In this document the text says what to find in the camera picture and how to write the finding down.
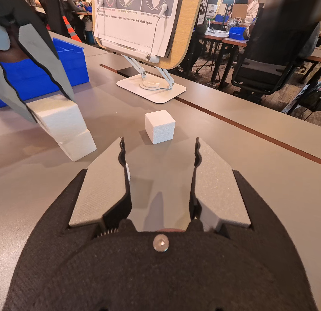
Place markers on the black office chair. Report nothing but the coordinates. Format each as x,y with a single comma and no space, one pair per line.
270,52

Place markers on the person's left hand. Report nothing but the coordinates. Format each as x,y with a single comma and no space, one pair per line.
12,57

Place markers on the small blue storage bin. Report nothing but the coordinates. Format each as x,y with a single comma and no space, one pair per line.
222,18
237,33

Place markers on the white stand with wooden board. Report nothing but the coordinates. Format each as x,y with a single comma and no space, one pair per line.
150,85

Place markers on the printed instruction sheet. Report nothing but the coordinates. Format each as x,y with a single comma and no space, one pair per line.
135,22

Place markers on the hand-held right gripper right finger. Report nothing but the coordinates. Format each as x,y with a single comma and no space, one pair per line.
220,190

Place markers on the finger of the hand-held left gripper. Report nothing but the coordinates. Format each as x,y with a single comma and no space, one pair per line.
10,95
42,57

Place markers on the blue plastic bin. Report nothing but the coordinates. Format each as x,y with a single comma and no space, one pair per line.
30,77

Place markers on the white hard foam cube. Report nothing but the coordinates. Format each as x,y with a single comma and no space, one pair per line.
77,145
57,115
128,173
160,126

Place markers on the black and white tag board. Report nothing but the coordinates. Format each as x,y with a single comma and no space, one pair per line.
204,4

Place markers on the background work table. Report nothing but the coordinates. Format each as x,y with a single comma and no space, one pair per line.
233,42

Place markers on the orange traffic cone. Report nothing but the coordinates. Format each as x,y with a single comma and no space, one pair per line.
71,30

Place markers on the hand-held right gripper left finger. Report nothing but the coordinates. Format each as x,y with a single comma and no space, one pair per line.
100,190

